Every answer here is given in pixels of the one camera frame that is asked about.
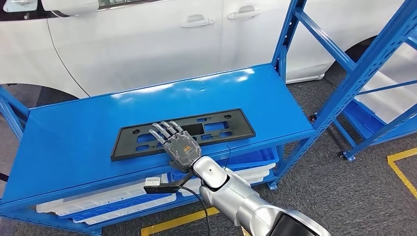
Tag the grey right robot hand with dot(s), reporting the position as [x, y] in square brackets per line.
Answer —
[182, 150]

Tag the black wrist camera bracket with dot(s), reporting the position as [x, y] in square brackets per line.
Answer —
[163, 189]

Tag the black plastic plate part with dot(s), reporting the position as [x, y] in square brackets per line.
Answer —
[242, 127]

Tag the white car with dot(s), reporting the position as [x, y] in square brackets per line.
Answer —
[130, 49]

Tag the large white plastic bin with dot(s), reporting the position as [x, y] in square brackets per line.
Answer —
[391, 97]

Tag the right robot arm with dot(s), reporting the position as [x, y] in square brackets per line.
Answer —
[234, 195]

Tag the white car mirror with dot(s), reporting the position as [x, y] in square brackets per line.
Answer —
[70, 6]

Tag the black rack caster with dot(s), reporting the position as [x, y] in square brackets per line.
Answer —
[342, 155]
[313, 118]

